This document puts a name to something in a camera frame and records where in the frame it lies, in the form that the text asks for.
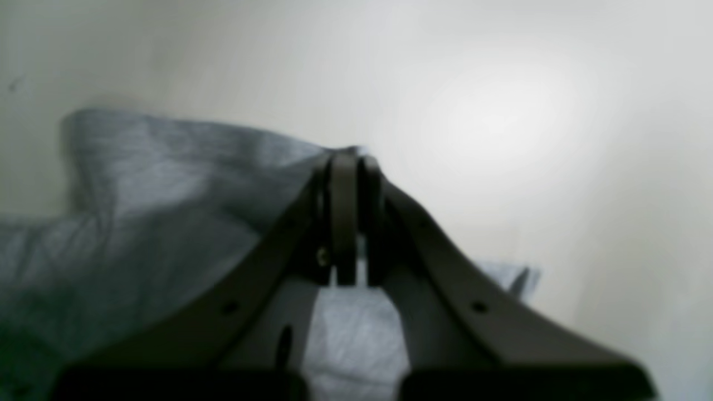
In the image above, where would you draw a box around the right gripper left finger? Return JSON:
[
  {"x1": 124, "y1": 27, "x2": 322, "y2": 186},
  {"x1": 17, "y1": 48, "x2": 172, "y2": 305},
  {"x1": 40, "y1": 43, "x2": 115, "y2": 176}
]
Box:
[{"x1": 51, "y1": 153, "x2": 359, "y2": 400}]

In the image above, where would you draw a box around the grey T-shirt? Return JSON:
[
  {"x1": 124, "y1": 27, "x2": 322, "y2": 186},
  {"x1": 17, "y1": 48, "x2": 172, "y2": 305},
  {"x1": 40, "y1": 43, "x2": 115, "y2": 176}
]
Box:
[{"x1": 0, "y1": 107, "x2": 542, "y2": 401}]

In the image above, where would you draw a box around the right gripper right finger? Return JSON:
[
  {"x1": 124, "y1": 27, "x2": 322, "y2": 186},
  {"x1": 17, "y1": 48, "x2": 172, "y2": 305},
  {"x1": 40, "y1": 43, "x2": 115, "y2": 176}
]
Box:
[{"x1": 359, "y1": 157, "x2": 657, "y2": 400}]

